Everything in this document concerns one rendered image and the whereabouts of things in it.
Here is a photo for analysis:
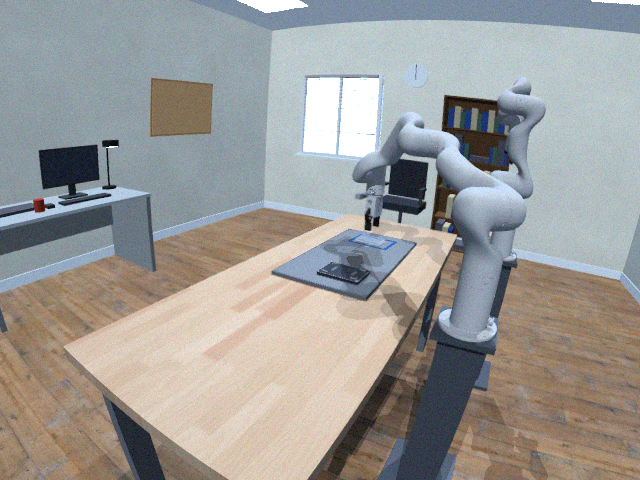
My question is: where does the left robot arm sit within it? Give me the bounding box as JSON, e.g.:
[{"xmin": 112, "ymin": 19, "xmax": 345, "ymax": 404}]
[{"xmin": 352, "ymin": 112, "xmax": 527, "ymax": 342}]

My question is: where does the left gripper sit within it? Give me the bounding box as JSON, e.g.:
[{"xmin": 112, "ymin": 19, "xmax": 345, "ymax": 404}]
[{"xmin": 364, "ymin": 195, "xmax": 383, "ymax": 231}]

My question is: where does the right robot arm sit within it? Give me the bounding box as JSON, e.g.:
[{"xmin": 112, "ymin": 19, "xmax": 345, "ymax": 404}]
[{"xmin": 490, "ymin": 77, "xmax": 546, "ymax": 261}]

